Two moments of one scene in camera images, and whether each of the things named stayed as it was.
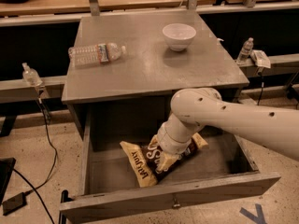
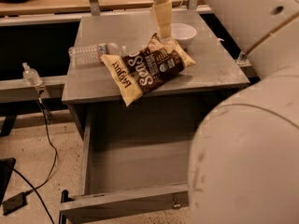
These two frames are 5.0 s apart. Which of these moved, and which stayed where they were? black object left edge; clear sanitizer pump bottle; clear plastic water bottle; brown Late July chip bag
Moved: brown Late July chip bag
Stayed: clear plastic water bottle; clear sanitizer pump bottle; black object left edge
